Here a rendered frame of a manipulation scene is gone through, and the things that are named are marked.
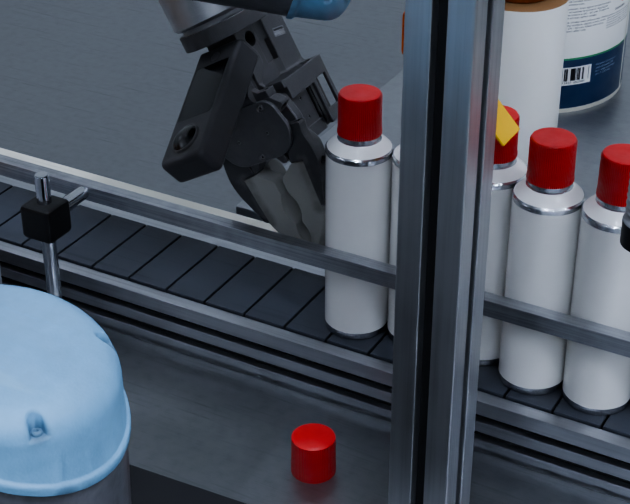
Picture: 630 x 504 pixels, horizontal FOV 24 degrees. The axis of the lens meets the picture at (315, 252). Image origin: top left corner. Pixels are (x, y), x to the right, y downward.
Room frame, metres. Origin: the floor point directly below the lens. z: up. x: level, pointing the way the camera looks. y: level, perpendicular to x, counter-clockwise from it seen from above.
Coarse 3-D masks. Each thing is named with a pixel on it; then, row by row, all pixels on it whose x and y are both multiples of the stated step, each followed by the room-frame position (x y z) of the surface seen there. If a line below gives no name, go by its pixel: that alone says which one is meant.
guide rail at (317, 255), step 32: (0, 160) 1.11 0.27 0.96; (64, 192) 1.08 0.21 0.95; (96, 192) 1.06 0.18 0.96; (128, 192) 1.05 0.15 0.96; (192, 224) 1.01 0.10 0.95; (224, 224) 1.00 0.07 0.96; (288, 256) 0.97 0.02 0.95; (320, 256) 0.96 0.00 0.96; (352, 256) 0.95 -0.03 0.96; (512, 320) 0.88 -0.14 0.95; (544, 320) 0.87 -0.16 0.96; (576, 320) 0.86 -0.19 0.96
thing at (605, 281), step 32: (608, 160) 0.88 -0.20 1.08; (608, 192) 0.87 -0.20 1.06; (608, 224) 0.86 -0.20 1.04; (576, 256) 0.89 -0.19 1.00; (608, 256) 0.86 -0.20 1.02; (576, 288) 0.88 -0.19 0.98; (608, 288) 0.86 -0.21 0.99; (608, 320) 0.86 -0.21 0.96; (576, 352) 0.87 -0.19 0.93; (608, 352) 0.86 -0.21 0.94; (576, 384) 0.87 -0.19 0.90; (608, 384) 0.86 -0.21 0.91
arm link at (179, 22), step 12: (168, 0) 1.05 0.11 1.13; (180, 0) 1.04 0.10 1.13; (168, 12) 1.05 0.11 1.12; (180, 12) 1.04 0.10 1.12; (192, 12) 1.04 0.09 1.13; (204, 12) 1.04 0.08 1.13; (216, 12) 1.04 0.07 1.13; (228, 12) 1.04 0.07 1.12; (180, 24) 1.05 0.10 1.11; (192, 24) 1.04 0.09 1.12; (204, 24) 1.04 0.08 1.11
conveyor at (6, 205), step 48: (0, 192) 1.20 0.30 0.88; (0, 240) 1.12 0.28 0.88; (96, 240) 1.11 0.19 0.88; (144, 240) 1.11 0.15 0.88; (192, 240) 1.11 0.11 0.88; (192, 288) 1.03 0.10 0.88; (240, 288) 1.03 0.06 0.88; (288, 288) 1.03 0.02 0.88; (336, 336) 0.96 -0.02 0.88; (384, 336) 0.97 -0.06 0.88; (480, 384) 0.90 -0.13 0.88; (624, 432) 0.84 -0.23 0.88
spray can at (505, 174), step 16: (512, 112) 0.95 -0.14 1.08; (496, 144) 0.93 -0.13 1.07; (512, 144) 0.94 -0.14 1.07; (496, 160) 0.93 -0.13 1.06; (512, 160) 0.94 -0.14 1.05; (496, 176) 0.93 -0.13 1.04; (512, 176) 0.93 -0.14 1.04; (496, 192) 0.92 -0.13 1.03; (496, 208) 0.92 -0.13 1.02; (496, 224) 0.92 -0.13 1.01; (496, 240) 0.92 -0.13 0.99; (496, 256) 0.92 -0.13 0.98; (496, 272) 0.92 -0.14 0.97; (496, 288) 0.92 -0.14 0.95; (496, 320) 0.92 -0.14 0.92; (496, 336) 0.92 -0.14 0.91; (480, 352) 0.92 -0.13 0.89; (496, 352) 0.92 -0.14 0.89
